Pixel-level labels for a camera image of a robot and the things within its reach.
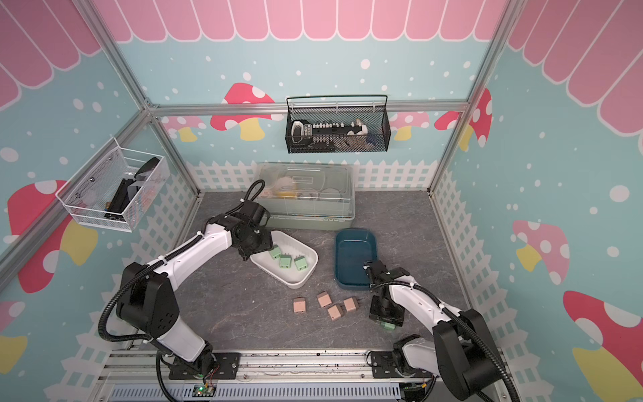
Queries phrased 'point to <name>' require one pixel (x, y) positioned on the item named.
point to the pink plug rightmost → (350, 305)
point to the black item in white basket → (126, 188)
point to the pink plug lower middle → (335, 312)
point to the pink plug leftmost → (299, 305)
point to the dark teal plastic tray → (353, 249)
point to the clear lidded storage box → (307, 196)
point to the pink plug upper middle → (324, 299)
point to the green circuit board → (203, 390)
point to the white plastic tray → (292, 277)
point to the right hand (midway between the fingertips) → (382, 318)
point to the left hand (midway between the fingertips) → (264, 250)
